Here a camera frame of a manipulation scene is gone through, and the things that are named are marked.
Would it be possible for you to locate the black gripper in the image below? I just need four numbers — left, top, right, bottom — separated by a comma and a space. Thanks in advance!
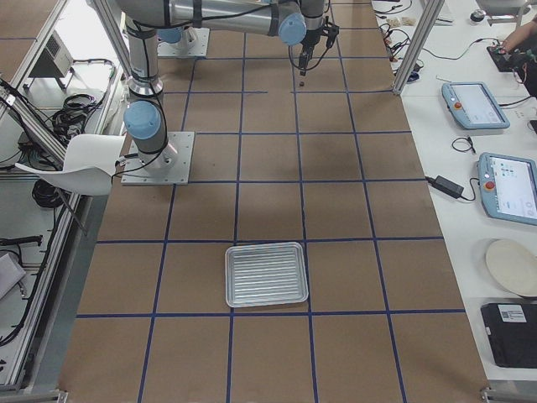
299, 29, 320, 76

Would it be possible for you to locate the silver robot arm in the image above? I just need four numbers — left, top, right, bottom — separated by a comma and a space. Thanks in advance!
117, 1, 339, 173

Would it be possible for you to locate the silver ribbed metal tray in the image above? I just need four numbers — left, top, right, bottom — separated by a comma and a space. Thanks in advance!
225, 242, 309, 308

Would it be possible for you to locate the brown paper table cover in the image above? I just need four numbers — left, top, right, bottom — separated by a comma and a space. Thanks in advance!
60, 1, 486, 402

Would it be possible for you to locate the far blue teach pendant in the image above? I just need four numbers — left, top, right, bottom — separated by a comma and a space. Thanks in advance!
441, 81, 510, 130

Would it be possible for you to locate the blue teach pendant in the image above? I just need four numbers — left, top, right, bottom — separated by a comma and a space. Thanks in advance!
441, 81, 510, 130
477, 153, 536, 225

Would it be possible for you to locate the black power adapter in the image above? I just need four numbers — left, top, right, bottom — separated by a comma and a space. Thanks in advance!
425, 175, 464, 199

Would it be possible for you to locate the near blue teach pendant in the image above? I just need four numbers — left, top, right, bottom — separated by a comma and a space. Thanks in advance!
477, 153, 536, 225

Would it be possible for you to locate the white plastic chair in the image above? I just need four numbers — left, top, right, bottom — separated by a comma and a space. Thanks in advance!
15, 133, 125, 196

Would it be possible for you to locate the beige round plate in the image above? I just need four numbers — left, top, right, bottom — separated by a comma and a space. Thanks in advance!
485, 239, 536, 298

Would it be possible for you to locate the black tablet case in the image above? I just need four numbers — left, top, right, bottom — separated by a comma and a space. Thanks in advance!
481, 303, 536, 369

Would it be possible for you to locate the aluminium frame post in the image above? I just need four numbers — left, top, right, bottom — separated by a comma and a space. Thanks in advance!
392, 0, 444, 96

